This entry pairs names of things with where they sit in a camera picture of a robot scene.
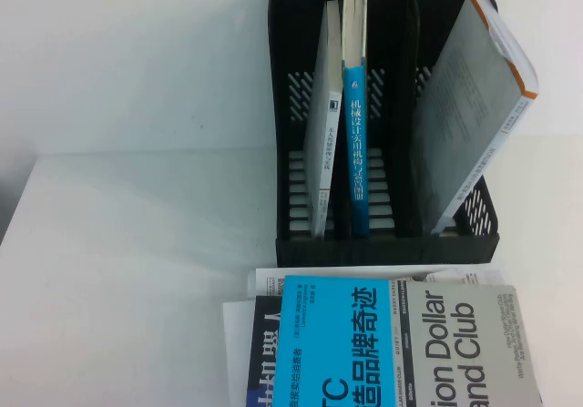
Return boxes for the dark robot textbook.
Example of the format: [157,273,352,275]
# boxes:
[245,295,286,407]

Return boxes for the blue and grey paperback book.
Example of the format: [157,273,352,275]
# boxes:
[278,274,533,407]

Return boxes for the white book with orange edge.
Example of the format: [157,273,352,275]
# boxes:
[412,0,541,236]

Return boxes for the thin white paperback book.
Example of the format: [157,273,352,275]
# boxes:
[302,0,343,239]

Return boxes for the black plastic book stand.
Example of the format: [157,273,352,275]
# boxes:
[267,0,502,267]

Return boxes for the blue hardcover book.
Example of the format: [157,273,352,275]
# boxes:
[341,0,371,238]

